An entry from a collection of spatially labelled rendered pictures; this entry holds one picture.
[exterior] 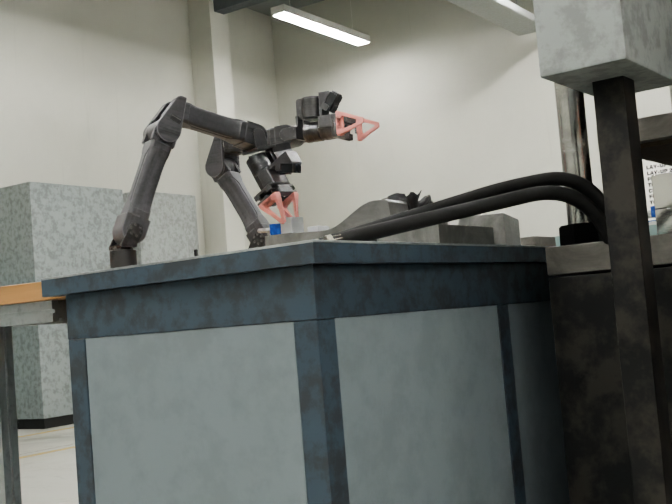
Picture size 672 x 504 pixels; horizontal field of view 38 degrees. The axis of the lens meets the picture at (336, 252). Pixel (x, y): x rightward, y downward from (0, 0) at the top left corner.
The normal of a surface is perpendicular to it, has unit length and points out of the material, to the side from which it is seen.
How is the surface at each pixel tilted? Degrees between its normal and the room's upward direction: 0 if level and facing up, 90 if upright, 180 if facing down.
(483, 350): 90
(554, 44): 90
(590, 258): 90
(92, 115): 90
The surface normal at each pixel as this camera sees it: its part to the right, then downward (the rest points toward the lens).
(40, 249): 0.83, -0.11
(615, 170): -0.59, 0.00
